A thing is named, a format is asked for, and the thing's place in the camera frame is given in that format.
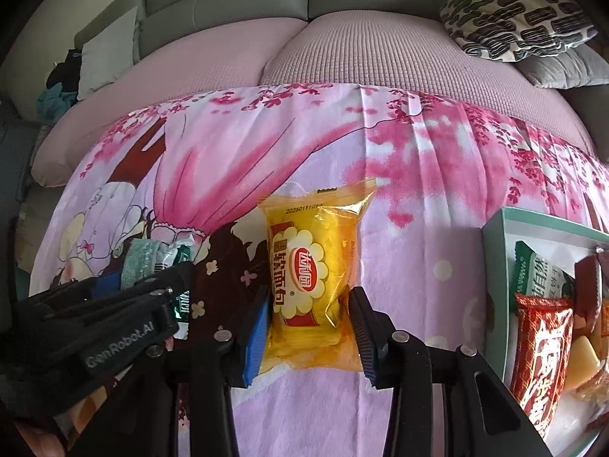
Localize cream cake clear packet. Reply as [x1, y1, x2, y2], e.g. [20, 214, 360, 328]
[564, 333, 609, 393]

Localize yellow bread packet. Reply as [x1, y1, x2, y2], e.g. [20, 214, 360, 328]
[257, 177, 378, 373]

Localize printed blanket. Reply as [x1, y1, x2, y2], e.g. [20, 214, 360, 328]
[26, 81, 609, 457]

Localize grey pillow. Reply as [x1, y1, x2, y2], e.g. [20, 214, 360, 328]
[516, 45, 609, 89]

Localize green and white snack packet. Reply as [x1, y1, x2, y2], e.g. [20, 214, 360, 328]
[513, 240, 579, 300]
[121, 238, 201, 327]

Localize black and white patterned pillow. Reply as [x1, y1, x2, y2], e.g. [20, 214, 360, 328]
[440, 0, 598, 62]

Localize large red patterned packet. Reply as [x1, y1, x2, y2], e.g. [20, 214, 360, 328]
[514, 294, 575, 441]

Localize dark clothes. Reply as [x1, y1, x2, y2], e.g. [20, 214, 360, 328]
[45, 50, 81, 93]

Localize grey-green sofa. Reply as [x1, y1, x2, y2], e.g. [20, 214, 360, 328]
[71, 0, 609, 153]

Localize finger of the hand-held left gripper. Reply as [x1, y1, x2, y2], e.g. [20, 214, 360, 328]
[43, 261, 197, 324]
[16, 271, 128, 316]

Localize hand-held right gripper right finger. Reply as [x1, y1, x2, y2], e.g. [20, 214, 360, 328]
[349, 286, 555, 457]

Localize blue cloth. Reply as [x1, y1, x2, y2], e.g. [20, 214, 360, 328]
[37, 83, 79, 125]

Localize teal cardboard tray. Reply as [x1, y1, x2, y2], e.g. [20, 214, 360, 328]
[480, 207, 609, 453]

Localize person's left hand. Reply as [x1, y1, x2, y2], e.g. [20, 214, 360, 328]
[10, 421, 65, 457]

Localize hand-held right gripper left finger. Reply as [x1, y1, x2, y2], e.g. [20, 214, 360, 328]
[71, 284, 273, 457]

